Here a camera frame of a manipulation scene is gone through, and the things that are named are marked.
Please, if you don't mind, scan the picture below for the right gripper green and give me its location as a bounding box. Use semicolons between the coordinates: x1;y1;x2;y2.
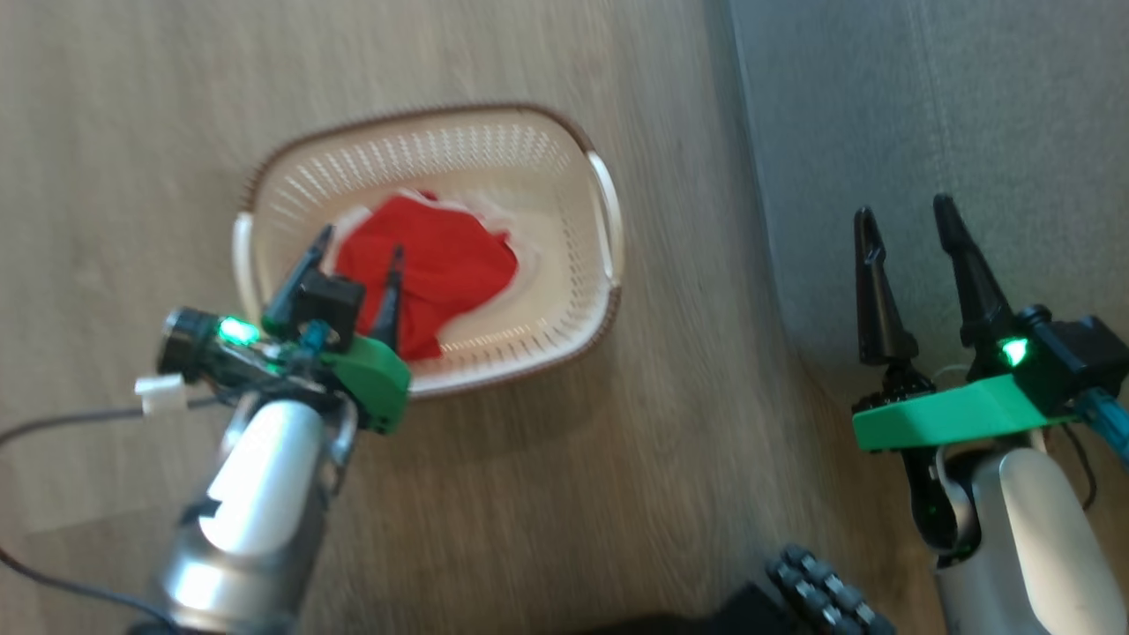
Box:
851;194;1073;565

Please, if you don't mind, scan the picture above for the thin black cable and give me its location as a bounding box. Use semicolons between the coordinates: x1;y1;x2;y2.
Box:
0;401;230;446
0;545;177;632

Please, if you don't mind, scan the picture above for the red and white garment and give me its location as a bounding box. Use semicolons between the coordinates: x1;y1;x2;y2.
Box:
333;188;541;362

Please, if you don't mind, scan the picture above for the cream plastic laundry basket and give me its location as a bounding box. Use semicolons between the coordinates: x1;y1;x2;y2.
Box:
231;103;624;400

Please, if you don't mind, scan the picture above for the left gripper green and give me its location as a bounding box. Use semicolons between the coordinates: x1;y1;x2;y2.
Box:
157;224;413;435

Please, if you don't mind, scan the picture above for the grey fabric sofa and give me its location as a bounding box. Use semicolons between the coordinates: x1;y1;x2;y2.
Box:
729;0;1129;424

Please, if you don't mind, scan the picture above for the teal camera cable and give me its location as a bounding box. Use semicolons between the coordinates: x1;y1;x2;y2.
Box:
1078;391;1129;464

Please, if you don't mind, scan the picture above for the white cable connector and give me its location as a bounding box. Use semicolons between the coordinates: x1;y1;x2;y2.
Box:
134;374;188;417

